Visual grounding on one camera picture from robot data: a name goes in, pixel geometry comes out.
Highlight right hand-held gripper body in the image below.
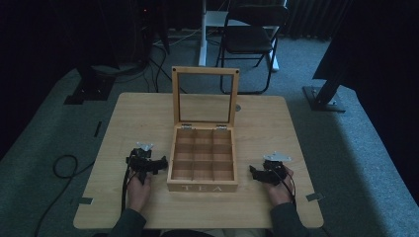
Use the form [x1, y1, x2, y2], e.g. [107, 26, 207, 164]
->
[258, 151, 293, 186]

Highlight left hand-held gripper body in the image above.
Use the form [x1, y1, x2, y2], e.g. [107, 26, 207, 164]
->
[126, 141, 158, 185]

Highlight wooden compartment box with lid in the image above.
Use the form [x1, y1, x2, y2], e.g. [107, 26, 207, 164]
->
[166, 65, 240, 194]

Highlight person's right hand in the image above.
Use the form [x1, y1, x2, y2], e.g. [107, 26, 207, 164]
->
[265, 165, 295, 207]

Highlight person's left hand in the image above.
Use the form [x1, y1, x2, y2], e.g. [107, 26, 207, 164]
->
[126, 170, 153, 213]

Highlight black stand base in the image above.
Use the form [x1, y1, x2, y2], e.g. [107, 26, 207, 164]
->
[63, 64, 117, 107]

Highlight black folding chair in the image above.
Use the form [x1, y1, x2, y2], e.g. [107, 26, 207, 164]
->
[215, 3, 291, 97]
[197, 0, 289, 72]

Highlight dark curtain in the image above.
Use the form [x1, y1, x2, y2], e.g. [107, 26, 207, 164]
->
[311, 0, 419, 205]

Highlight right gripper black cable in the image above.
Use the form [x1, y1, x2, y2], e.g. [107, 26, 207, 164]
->
[278, 171, 297, 209]

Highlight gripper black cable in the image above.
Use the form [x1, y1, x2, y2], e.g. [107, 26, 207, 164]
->
[120, 163, 136, 213]
[278, 171, 297, 209]

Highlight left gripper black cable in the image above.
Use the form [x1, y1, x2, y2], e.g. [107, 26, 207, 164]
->
[120, 163, 136, 213]

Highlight black floor cable loop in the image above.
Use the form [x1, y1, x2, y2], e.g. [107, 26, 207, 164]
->
[34, 153, 97, 237]

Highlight metal stand with base plate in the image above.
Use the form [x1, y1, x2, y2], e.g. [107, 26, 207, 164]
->
[301, 67, 348, 114]

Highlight black cables on floor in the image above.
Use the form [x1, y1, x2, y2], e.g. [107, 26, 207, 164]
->
[143, 41, 188, 95]

